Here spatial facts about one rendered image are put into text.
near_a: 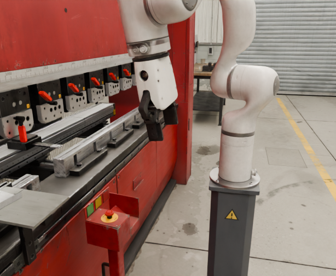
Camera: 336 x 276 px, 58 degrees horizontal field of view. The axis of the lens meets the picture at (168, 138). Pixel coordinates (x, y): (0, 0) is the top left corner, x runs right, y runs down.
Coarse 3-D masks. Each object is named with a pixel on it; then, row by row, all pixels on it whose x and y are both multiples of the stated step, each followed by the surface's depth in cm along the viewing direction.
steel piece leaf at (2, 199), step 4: (0, 192) 106; (4, 192) 106; (20, 192) 102; (0, 196) 104; (4, 196) 104; (8, 196) 104; (12, 196) 100; (16, 196) 101; (20, 196) 103; (0, 200) 101; (4, 200) 97; (8, 200) 98; (12, 200) 100; (0, 204) 96; (4, 204) 97; (8, 204) 99; (0, 208) 96
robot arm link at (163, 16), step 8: (152, 0) 51; (160, 0) 50; (168, 0) 49; (176, 0) 49; (184, 0) 49; (192, 0) 50; (200, 0) 53; (152, 8) 51; (160, 8) 50; (168, 8) 50; (176, 8) 49; (184, 8) 50; (192, 8) 51; (152, 16) 53; (160, 16) 52; (168, 16) 51; (176, 16) 51; (184, 16) 51
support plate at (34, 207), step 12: (12, 192) 106; (24, 192) 106; (36, 192) 106; (12, 204) 99; (24, 204) 99; (36, 204) 99; (48, 204) 99; (60, 204) 100; (0, 216) 92; (12, 216) 92; (24, 216) 92; (36, 216) 92; (48, 216) 94
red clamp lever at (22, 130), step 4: (16, 116) 107; (20, 116) 107; (16, 120) 108; (20, 120) 107; (24, 120) 108; (20, 124) 108; (20, 128) 108; (24, 128) 108; (20, 132) 108; (24, 132) 109; (20, 136) 109; (24, 136) 109; (20, 140) 110; (24, 140) 109
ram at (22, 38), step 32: (0, 0) 99; (32, 0) 112; (64, 0) 130; (96, 0) 156; (0, 32) 100; (32, 32) 114; (64, 32) 132; (96, 32) 159; (0, 64) 101; (32, 64) 115
